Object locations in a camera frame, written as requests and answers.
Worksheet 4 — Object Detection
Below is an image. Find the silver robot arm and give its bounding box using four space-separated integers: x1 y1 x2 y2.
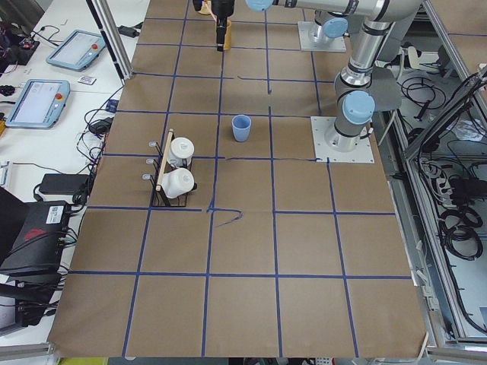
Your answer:
310 10 349 43
282 1 421 152

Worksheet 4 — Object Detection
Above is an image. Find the bamboo chopstick holder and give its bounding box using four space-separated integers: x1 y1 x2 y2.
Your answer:
223 18 232 51

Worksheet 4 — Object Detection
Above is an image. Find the white mug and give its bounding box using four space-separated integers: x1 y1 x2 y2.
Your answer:
161 168 197 198
167 137 195 167

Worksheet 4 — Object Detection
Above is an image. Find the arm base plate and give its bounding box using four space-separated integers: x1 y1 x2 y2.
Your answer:
310 116 374 163
298 18 349 52

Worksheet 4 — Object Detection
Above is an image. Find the black computer box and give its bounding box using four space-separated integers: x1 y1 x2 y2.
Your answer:
1 189 71 277

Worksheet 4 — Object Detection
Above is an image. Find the white mug near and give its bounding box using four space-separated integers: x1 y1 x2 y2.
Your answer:
161 168 197 198

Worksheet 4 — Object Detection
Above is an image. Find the small black power brick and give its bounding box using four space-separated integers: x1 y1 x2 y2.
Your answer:
118 25 140 38

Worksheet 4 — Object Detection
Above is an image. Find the teach pendant far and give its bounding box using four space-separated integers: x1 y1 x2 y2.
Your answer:
46 30 106 71

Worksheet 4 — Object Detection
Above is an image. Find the white mug far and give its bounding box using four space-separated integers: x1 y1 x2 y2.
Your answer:
167 137 195 167

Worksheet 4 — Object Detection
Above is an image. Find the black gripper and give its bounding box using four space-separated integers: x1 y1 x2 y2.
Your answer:
211 0 234 52

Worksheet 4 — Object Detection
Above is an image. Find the black wire mug rack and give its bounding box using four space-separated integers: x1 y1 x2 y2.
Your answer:
142 129 197 208

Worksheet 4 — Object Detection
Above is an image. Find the blue plastic cup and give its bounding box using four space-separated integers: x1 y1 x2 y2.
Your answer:
231 115 252 142

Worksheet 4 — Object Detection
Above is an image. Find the black power adapter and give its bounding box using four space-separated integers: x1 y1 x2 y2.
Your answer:
39 173 88 195

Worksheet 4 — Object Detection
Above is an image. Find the aluminium frame post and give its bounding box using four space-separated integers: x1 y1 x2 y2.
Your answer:
86 0 133 81

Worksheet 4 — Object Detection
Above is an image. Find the teach pendant near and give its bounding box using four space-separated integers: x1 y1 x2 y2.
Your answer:
5 79 71 129

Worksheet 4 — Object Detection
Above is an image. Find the teach pendant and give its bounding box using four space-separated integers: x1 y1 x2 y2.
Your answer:
46 30 106 71
5 79 71 129

